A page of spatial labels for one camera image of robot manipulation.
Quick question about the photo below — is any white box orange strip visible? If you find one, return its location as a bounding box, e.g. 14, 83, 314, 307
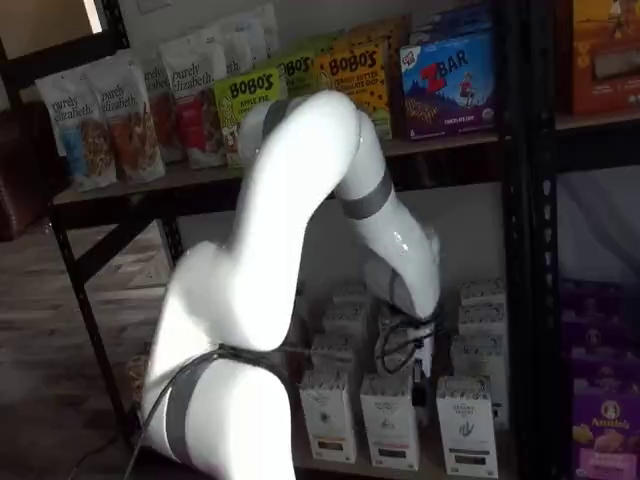
299, 369, 359, 462
311, 331, 362, 377
331, 284, 372, 312
321, 304, 369, 342

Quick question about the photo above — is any orange purely elizabeth granola bag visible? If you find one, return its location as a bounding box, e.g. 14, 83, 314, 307
86, 49, 167, 184

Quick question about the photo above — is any orange snack box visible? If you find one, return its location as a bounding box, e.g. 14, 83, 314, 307
569, 0, 640, 118

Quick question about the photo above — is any red purely elizabeth granola bag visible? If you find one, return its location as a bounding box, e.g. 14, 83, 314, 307
159, 29, 229, 172

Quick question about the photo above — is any purple Z Bar box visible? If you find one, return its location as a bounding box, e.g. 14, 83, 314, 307
399, 29, 499, 143
409, 1, 494, 49

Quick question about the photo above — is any green Bobo's apple pie box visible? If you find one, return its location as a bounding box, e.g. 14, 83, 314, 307
271, 49, 322, 99
213, 66, 289, 169

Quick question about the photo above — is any purple Annie's snack box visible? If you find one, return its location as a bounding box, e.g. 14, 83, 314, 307
569, 418, 640, 480
568, 356, 640, 427
561, 292, 640, 360

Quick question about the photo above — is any black metal shelf rack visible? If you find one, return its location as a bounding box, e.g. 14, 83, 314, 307
0, 0, 534, 480
522, 0, 640, 480

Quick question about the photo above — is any yellow Bobo's peanut butter box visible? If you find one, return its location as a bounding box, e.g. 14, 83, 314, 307
344, 14, 412, 52
316, 36, 394, 142

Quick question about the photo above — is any white box green strip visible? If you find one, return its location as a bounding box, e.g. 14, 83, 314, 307
449, 333, 507, 382
456, 304, 507, 342
458, 278, 507, 312
435, 374, 499, 474

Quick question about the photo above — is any blue purely elizabeth granola bag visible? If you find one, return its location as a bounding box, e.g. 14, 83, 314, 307
34, 66, 119, 194

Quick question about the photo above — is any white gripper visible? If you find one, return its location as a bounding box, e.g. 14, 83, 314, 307
410, 322, 437, 433

